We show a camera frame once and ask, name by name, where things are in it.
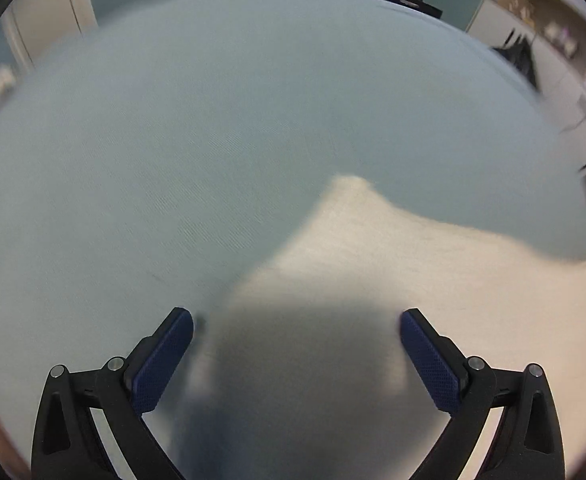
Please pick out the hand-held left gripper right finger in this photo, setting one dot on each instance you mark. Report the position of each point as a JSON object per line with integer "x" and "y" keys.
{"x": 430, "y": 360}

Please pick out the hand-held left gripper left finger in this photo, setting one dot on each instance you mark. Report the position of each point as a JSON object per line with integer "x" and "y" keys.
{"x": 165, "y": 360}

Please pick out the white knit sweater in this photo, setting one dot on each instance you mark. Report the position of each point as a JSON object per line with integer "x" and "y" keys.
{"x": 373, "y": 270}

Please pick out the bed with teal sheet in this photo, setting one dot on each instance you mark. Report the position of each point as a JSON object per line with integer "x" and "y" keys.
{"x": 198, "y": 135}

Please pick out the black plastic bag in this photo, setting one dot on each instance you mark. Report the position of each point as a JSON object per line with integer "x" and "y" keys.
{"x": 520, "y": 57}

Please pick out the tall white cabinet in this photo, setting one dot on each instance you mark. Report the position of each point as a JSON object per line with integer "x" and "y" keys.
{"x": 548, "y": 25}

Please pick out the black and silver box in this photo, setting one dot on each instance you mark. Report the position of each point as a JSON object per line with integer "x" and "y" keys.
{"x": 408, "y": 0}

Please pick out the white door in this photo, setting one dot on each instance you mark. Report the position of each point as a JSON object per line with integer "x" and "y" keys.
{"x": 48, "y": 5}

